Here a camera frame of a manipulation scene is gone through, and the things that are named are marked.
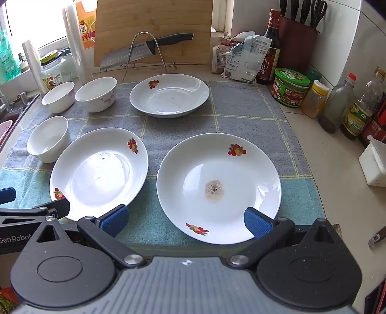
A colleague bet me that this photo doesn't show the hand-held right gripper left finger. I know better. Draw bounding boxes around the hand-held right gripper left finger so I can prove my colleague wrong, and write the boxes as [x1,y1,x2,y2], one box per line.
[29,205,147,270]

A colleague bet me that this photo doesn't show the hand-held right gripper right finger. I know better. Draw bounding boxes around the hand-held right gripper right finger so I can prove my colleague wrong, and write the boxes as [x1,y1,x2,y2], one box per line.
[226,207,343,270]

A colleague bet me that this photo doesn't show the white plate fruit print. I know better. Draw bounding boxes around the white plate fruit print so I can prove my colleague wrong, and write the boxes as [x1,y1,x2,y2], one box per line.
[129,73,210,118]
[156,133,282,245]
[49,127,150,222]

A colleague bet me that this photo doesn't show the plain white bowl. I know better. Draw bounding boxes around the plain white bowl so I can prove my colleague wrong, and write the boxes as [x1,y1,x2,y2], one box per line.
[27,116,70,164]

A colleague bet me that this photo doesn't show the white bowl pink floral print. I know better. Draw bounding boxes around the white bowl pink floral print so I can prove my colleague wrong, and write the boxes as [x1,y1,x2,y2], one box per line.
[41,81,75,114]
[74,77,117,113]

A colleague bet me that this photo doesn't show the stainless steel sink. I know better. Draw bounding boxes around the stainless steel sink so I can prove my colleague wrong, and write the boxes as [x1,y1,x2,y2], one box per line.
[0,91,41,151]

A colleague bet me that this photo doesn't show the grey checked dish towel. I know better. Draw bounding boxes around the grey checked dish towel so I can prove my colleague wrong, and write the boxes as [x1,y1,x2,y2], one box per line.
[0,79,326,246]

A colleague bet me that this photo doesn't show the glass jar yellow lid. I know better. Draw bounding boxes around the glass jar yellow lid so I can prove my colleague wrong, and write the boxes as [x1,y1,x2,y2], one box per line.
[40,51,68,93]

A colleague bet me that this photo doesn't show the white plastic container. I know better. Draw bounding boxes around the white plastic container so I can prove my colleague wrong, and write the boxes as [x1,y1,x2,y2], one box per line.
[358,135,386,188]

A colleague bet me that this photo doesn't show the yellow-lid plastic jar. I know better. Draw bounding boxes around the yellow-lid plastic jar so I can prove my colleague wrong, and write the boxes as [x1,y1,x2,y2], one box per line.
[301,80,330,118]

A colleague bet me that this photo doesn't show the green dish soap bottle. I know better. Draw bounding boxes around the green dish soap bottle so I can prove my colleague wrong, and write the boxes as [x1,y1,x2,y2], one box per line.
[0,30,21,85]

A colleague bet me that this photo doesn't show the green sauce tub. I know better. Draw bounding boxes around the green sauce tub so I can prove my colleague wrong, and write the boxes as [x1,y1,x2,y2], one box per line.
[271,68,311,108]

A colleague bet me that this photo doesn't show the clear bottle red cap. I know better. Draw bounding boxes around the clear bottle red cap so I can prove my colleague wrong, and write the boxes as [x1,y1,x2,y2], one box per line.
[319,72,356,134]

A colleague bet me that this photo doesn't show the cooking oil bottle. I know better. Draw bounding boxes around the cooking oil bottle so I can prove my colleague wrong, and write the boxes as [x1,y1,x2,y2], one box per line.
[340,67,386,141]

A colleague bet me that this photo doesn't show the dark bottle red label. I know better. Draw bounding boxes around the dark bottle red label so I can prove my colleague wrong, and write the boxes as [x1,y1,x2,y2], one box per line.
[359,93,386,148]

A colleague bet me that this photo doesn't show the white printed bag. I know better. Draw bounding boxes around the white printed bag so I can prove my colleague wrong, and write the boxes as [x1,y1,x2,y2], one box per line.
[223,36,273,83]

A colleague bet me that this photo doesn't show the stack of clear plastic cups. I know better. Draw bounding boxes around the stack of clear plastic cups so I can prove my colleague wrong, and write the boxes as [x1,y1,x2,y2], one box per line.
[62,6,89,84]

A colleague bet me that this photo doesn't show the dark soy sauce bottle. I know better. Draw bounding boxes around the dark soy sauce bottle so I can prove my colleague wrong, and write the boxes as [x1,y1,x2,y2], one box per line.
[256,8,282,85]

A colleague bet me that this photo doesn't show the dark red knife block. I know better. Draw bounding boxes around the dark red knife block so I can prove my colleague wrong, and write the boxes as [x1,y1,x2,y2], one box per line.
[277,16,320,74]

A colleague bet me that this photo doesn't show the bamboo cutting board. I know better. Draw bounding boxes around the bamboo cutting board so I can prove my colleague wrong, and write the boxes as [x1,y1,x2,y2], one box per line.
[94,0,213,67]

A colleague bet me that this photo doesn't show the black scissors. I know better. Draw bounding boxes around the black scissors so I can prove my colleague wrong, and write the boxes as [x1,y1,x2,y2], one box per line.
[310,0,328,30]

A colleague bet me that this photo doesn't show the black pan handle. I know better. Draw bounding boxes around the black pan handle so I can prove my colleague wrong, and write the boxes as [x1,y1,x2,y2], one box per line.
[370,225,386,250]

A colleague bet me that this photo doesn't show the metal wire rack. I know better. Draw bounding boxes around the metal wire rack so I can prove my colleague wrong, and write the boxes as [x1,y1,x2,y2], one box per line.
[122,32,177,82]

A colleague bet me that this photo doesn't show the black-handled kitchen knife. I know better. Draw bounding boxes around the black-handled kitchen knife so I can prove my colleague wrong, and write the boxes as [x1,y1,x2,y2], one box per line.
[100,33,194,71]

